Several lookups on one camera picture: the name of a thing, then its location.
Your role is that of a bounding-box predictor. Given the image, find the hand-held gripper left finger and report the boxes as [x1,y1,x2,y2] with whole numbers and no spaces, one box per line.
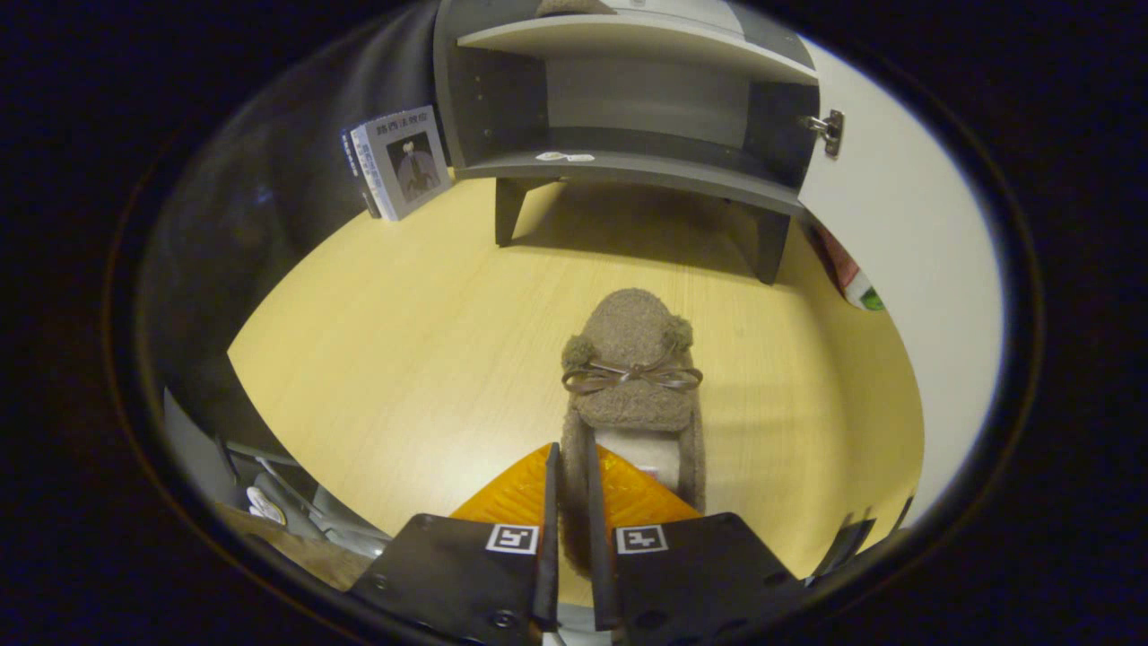
[348,441,561,646]

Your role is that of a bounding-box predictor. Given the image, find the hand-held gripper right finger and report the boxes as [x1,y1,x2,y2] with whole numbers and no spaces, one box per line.
[587,444,808,646]

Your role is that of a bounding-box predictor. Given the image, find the grey shoe cabinet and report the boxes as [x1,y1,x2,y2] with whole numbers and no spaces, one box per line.
[433,0,844,286]

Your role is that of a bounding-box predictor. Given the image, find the white shoe cabinet door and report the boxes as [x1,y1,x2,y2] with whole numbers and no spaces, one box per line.
[796,36,1004,530]

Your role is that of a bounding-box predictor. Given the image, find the toy watermelon slice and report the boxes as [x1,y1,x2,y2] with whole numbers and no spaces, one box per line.
[812,224,886,313]

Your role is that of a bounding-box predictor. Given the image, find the stack of books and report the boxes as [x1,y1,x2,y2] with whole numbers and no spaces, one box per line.
[341,105,454,223]

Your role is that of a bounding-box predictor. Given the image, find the black backdrop cloth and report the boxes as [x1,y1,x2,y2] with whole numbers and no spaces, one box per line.
[143,0,449,432]

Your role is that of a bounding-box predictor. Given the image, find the grey metal frame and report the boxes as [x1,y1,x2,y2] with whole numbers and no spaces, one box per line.
[166,386,396,562]

